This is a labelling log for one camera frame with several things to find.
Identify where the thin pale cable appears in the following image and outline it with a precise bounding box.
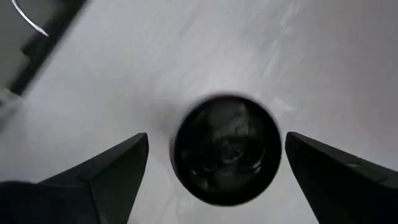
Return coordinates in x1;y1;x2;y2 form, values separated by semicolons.
11;0;50;37

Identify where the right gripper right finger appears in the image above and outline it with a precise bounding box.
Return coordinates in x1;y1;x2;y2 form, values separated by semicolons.
285;131;398;224

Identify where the white Celsius can black lid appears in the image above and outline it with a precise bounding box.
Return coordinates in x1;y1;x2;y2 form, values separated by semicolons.
170;93;283;207

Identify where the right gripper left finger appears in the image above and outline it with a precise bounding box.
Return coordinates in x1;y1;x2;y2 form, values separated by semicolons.
0;133;149;224

